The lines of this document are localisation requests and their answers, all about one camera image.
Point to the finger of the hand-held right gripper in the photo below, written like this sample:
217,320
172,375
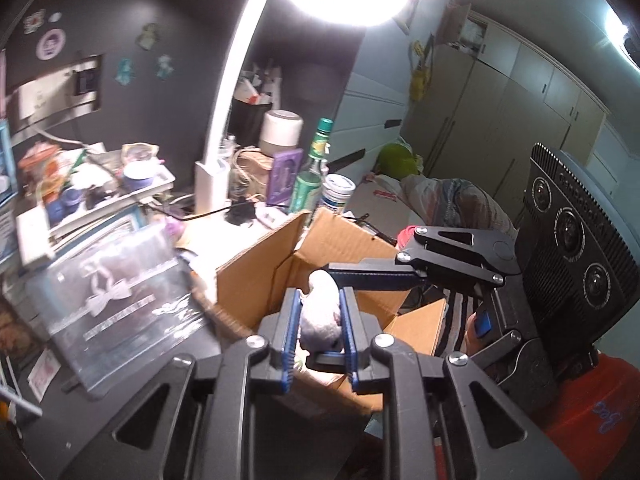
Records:
500,347
440,255

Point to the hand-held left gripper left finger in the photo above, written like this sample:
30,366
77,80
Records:
286,350

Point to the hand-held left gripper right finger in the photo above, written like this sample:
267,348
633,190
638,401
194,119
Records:
351,345

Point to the white plush toy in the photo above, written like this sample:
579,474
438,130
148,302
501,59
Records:
320,315

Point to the cardboard box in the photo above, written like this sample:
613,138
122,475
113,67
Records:
250,285

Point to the striped cloth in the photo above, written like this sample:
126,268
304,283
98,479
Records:
455,320

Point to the patterned blanket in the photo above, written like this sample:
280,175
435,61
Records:
450,200

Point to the green plush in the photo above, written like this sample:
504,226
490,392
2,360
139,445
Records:
397,160

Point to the white lidded jar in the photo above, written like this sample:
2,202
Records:
337,192

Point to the green can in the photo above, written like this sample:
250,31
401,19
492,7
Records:
305,192

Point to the white drawer cabinet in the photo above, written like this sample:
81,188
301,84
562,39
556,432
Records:
370,120

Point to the green bottle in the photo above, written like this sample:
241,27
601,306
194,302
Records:
320,150

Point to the purple box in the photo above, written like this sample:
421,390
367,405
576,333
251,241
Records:
285,177

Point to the clear plastic bag with bow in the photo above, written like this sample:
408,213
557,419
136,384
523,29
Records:
115,310

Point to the beige wardrobe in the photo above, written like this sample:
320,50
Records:
525,95

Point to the yellow hanging plush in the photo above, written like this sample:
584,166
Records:
420,70

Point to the white cylinder humidifier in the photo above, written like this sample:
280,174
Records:
281,132

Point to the purple and white cup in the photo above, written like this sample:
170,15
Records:
137,176

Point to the black pen holder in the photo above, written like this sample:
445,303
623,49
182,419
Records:
250,115

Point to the pink sachet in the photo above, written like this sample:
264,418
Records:
45,372

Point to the ceiling light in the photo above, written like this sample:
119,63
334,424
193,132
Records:
620,30

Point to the white desk lamp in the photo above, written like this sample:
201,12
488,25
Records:
220,110

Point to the orange haired figurine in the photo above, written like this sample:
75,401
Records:
37,160

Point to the blue character box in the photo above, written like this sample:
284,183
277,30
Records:
5,160

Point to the round portrait badge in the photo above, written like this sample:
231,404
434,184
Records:
51,42

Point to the small white dot sticker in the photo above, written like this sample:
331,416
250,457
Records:
55,16

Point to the pale character wall sticker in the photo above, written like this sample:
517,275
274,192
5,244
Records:
164,66

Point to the teal character wall sticker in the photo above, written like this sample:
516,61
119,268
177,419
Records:
125,71

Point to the beige character wall sticker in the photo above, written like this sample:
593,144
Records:
147,35

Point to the wall socket panel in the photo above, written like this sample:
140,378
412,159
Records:
45,97

